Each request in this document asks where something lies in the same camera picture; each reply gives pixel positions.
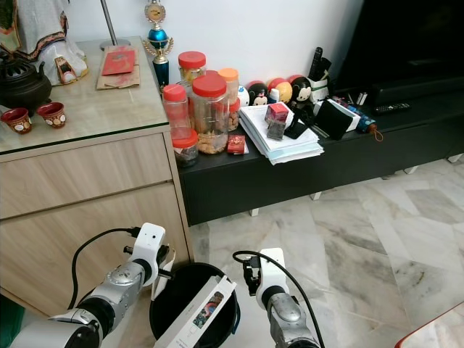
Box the orange lid jar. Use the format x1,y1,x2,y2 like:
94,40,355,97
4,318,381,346
217,67,241,132

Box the black incense burner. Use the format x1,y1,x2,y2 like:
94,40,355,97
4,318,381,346
0,54,54,114

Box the blue gold trophy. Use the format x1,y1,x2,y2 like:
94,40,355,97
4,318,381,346
143,0,175,88

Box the short red lid jar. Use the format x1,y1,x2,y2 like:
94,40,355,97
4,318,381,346
177,50,208,85

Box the black television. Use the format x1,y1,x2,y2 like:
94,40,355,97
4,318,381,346
333,0,464,95

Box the wooden cabinet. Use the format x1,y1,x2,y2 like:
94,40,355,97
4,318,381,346
0,36,194,318

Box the small red patterned cup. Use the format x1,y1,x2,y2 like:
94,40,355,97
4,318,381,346
36,101,68,130
1,107,34,136

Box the black TV console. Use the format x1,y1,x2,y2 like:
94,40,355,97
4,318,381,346
177,88,464,226

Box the slim red lid jar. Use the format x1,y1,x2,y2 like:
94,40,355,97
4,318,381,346
162,83,192,141

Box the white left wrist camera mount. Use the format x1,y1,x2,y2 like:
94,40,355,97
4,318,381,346
133,223,168,266

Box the black rubbish bin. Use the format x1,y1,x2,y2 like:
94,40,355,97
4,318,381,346
149,262,241,348

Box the tiny red lid jar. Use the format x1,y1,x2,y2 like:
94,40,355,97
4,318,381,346
172,128,199,168

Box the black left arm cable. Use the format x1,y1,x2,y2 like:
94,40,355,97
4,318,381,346
70,227,141,310

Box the white paper stack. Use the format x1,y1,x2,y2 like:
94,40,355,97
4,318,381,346
237,103,326,166

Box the silver lamp pole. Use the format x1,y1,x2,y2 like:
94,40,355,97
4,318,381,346
97,0,131,51

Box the black white box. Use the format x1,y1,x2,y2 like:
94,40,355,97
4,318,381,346
312,97,364,141

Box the white long carton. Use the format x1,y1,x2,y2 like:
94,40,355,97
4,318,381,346
155,275,239,348

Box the red envelope on card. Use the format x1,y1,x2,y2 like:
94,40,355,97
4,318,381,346
95,45,141,91

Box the black remote control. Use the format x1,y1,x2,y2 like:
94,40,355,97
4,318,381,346
373,101,413,115

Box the round orange red doll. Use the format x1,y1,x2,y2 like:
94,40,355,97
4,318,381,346
268,77,293,105

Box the robed deity statue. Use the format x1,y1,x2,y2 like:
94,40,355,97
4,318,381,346
0,0,90,87

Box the large red lid jar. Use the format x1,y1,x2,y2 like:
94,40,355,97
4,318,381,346
191,73,231,155

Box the round black doll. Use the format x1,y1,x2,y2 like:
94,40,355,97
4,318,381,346
246,80,270,108

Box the green container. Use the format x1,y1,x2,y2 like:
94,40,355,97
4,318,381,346
0,293,27,348

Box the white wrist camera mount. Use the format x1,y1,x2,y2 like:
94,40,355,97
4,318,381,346
254,248,288,310
133,223,168,266

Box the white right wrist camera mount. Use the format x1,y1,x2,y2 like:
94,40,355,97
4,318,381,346
254,248,288,310

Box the small flat red box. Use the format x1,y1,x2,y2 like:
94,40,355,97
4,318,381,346
226,133,248,156

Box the small black stand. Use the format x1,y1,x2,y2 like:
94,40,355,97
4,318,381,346
283,115,312,141

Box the red cube box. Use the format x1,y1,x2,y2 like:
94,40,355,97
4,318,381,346
264,101,293,141

